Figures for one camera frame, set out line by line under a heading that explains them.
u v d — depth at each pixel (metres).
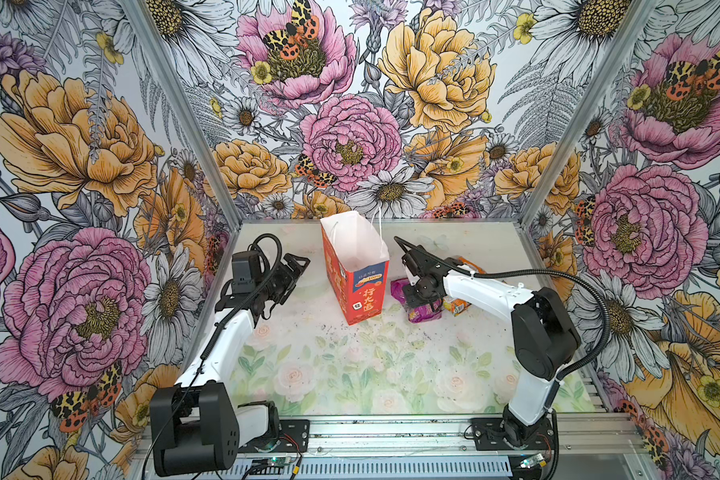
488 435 0.74
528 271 0.53
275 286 0.72
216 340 0.50
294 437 0.73
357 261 1.03
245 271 0.64
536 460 0.71
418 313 0.86
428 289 0.68
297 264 0.76
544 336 0.48
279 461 0.71
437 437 0.76
